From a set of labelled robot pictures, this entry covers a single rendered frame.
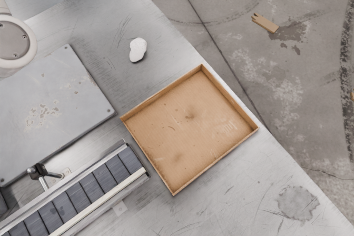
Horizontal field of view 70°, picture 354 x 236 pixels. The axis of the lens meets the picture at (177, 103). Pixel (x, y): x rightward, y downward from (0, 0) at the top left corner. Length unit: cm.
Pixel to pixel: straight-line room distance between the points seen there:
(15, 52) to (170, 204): 50
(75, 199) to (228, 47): 148
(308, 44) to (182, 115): 148
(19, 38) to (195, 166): 51
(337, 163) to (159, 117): 131
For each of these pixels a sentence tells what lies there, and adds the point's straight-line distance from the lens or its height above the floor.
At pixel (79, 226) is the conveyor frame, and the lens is 72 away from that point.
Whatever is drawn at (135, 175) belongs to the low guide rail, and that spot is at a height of 91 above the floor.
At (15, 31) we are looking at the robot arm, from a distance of 49.
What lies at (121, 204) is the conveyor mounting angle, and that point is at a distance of 74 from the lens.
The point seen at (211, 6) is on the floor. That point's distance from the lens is 211.
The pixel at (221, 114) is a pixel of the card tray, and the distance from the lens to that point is 77.
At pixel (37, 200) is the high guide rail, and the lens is 67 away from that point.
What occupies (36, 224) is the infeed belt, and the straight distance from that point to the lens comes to 76.
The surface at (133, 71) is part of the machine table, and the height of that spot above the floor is 83.
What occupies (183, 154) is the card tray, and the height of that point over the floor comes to 83.
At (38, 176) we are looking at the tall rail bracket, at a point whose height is 97.
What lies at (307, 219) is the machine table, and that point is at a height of 83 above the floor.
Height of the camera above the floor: 156
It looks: 69 degrees down
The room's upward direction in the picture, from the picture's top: 1 degrees counter-clockwise
